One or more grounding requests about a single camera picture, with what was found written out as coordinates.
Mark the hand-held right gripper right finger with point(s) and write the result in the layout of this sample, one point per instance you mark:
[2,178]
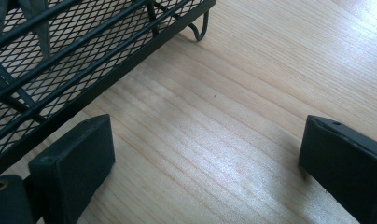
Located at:
[348,165]

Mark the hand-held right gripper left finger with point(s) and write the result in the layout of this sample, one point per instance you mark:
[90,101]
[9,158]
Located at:
[74,168]

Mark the black metal mesh rack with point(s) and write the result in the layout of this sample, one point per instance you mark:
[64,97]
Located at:
[68,62]

